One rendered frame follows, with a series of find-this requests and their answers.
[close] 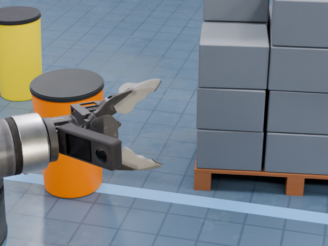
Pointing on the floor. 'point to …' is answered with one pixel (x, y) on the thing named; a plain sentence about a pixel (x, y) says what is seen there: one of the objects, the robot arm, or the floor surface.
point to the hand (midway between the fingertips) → (164, 124)
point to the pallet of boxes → (263, 91)
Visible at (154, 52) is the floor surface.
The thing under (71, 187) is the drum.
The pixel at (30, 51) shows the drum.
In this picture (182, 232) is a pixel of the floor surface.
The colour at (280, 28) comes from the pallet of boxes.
